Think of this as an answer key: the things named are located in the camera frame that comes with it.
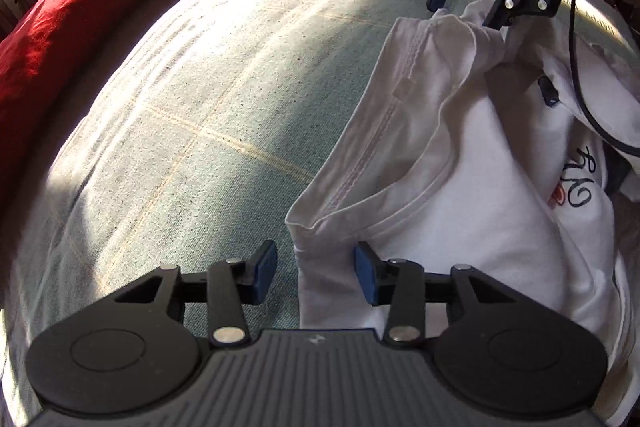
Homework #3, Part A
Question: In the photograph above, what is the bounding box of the white printed T-shirt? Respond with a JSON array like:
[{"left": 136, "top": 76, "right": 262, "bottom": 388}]
[{"left": 285, "top": 0, "right": 640, "bottom": 427}]

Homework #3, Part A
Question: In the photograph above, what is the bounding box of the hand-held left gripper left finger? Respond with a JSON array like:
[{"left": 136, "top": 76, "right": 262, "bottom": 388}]
[{"left": 114, "top": 239, "right": 279, "bottom": 349}]

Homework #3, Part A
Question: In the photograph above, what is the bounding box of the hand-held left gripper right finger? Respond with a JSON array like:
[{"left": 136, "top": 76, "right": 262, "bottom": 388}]
[{"left": 353, "top": 241, "right": 521, "bottom": 349}]

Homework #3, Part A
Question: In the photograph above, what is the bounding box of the red duvet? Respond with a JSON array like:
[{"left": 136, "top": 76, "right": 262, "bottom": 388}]
[{"left": 0, "top": 0, "right": 263, "bottom": 212}]

